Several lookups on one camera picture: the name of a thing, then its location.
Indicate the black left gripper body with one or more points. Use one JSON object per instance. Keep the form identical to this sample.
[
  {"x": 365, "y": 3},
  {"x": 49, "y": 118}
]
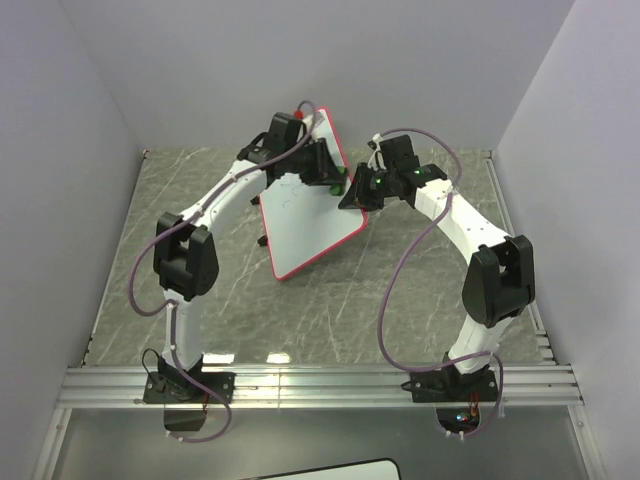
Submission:
[{"x": 310, "y": 163}]

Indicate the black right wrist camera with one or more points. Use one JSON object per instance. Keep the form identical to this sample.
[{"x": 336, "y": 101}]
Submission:
[{"x": 398, "y": 154}]

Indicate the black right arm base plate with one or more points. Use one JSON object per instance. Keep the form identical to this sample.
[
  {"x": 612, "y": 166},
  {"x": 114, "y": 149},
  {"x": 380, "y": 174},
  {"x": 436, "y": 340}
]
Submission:
[{"x": 449, "y": 386}]

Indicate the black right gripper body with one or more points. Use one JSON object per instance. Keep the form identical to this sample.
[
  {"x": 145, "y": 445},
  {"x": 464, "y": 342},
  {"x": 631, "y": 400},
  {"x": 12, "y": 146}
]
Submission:
[{"x": 378, "y": 189}]

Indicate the green whiteboard eraser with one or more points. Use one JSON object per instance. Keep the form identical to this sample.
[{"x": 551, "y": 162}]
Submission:
[{"x": 338, "y": 183}]

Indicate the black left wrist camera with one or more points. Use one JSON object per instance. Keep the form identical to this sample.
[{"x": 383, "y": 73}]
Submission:
[{"x": 283, "y": 133}]

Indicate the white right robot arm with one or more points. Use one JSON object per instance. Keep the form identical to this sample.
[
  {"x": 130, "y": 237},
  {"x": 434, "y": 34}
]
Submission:
[{"x": 500, "y": 280}]

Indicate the red framed whiteboard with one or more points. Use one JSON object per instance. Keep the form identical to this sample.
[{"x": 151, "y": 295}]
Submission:
[{"x": 303, "y": 222}]

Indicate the metal wire whiteboard stand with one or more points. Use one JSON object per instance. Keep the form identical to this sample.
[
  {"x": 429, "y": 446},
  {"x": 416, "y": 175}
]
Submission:
[{"x": 262, "y": 240}]

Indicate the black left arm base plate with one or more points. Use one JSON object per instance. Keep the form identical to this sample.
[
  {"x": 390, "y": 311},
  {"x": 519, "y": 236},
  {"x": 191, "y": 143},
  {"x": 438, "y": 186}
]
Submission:
[{"x": 160, "y": 390}]

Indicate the white tablet at bottom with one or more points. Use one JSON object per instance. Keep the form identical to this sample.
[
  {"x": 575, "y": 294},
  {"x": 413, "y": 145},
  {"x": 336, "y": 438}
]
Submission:
[{"x": 381, "y": 469}]

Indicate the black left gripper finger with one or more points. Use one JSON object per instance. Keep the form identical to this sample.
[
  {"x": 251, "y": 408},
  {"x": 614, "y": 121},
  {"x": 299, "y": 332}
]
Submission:
[
  {"x": 330, "y": 158},
  {"x": 320, "y": 181}
]

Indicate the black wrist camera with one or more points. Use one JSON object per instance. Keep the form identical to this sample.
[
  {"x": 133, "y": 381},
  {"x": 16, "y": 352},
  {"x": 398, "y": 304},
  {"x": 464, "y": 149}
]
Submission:
[
  {"x": 283, "y": 133},
  {"x": 398, "y": 154}
]

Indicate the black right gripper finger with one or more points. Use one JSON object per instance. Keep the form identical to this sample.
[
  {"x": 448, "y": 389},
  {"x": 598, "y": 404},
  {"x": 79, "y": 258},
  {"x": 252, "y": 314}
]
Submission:
[
  {"x": 368, "y": 204},
  {"x": 358, "y": 187}
]

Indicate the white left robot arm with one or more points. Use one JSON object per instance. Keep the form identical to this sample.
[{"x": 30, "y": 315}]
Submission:
[{"x": 185, "y": 257}]

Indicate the aluminium mounting rail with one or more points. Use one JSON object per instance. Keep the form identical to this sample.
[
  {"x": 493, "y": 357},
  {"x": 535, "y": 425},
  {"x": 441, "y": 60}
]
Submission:
[{"x": 306, "y": 387}]

